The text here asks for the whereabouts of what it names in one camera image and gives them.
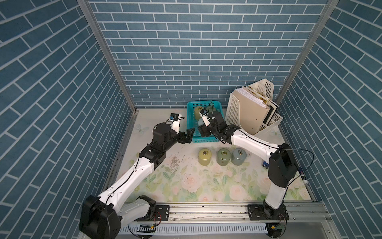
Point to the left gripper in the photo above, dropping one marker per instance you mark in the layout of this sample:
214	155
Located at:
188	137

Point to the beige folder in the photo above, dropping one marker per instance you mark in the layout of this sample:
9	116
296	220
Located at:
252	110

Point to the yellow-green canister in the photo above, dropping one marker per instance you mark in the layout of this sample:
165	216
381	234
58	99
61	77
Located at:
198	112
204	157

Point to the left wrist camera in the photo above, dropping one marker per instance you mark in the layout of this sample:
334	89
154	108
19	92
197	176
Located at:
175	121

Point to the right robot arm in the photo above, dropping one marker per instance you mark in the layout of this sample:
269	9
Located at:
279	159

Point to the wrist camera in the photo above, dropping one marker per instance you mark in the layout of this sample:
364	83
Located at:
175	121
204	116

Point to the marker pen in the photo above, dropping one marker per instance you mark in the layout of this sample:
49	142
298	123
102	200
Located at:
302	175

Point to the blue-grey canister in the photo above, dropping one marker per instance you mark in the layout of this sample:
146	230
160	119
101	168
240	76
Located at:
238	156
200	122

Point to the aluminium front rail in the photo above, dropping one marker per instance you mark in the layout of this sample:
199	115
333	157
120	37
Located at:
238	212

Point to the right corner aluminium post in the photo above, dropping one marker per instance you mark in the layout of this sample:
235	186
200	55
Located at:
316	30

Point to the teal plastic basket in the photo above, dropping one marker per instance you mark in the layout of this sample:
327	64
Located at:
193	123

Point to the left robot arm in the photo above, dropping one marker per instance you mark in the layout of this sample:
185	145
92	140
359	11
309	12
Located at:
102	215

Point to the white slotted cable duct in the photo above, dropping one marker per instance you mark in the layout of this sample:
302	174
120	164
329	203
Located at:
199	229

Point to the corner aluminium post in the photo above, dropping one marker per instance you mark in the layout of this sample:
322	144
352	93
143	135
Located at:
92	21
316	30

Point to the right circuit board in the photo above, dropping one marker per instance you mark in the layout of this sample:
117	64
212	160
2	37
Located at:
275	229

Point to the white perforated file holder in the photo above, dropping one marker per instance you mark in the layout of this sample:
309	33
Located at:
232	113

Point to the stack of papers and booklets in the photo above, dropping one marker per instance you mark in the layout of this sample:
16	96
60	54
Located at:
260	92

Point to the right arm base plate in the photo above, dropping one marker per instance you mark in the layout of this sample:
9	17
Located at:
264	212

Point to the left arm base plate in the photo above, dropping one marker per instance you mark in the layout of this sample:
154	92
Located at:
156	212

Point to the left corner aluminium post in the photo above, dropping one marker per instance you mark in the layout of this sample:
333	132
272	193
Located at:
92	21

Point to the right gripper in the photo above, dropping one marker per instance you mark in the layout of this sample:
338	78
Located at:
203	131

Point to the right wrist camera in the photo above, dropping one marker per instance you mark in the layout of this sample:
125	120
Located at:
204	116

